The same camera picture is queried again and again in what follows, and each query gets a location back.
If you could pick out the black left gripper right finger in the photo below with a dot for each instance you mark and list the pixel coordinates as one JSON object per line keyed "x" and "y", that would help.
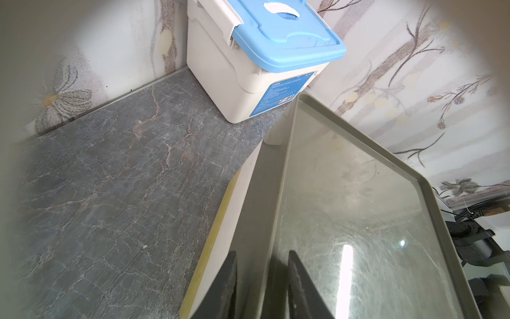
{"x": 304, "y": 300}

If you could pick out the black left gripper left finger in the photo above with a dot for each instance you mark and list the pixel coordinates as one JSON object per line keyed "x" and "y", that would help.
{"x": 220, "y": 299}

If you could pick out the olive cream drawer cabinet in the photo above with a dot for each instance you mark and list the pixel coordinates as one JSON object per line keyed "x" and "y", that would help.
{"x": 366, "y": 227}

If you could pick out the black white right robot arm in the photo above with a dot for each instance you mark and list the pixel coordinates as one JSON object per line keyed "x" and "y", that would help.
{"x": 481, "y": 240}

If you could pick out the white bin with blue lid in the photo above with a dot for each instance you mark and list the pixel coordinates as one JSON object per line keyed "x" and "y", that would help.
{"x": 253, "y": 56}

